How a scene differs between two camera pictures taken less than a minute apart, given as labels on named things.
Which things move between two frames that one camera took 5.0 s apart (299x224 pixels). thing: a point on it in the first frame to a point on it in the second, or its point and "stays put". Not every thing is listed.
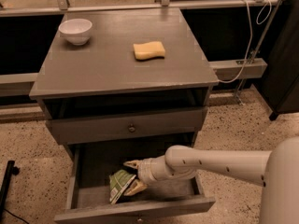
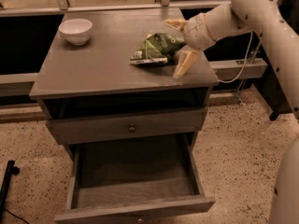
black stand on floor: [10, 170] stays put
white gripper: [146, 171] to [195, 32]
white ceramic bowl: [76, 30] stays put
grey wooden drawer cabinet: [124, 77] stays put
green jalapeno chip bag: [119, 181] to [157, 49]
